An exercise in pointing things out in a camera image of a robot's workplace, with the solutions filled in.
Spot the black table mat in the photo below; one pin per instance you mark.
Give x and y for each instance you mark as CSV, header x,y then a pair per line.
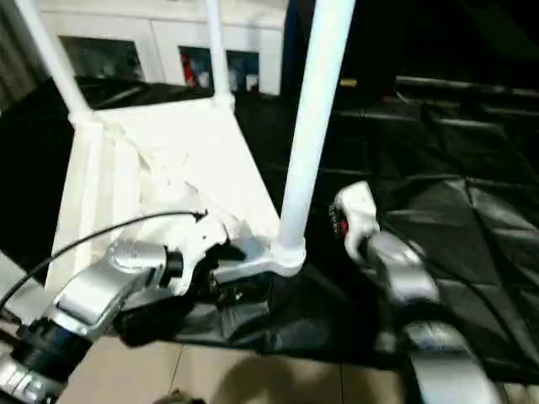
x,y
455,210

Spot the white glass-door cabinet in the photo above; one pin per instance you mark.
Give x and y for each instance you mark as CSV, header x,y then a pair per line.
x,y
160,34

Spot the grey curtain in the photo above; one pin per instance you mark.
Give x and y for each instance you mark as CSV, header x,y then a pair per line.
x,y
17,50

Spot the long black bar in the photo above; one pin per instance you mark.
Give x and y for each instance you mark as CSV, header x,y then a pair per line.
x,y
472,87

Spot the small orange label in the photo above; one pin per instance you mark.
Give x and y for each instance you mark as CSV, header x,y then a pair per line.
x,y
348,83

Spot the white plastic table top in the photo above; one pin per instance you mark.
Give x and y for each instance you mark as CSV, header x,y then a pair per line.
x,y
168,168

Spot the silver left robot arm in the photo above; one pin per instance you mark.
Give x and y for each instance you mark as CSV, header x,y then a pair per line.
x,y
93,295

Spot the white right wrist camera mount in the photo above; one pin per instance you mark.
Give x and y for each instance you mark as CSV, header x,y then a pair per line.
x,y
354,210

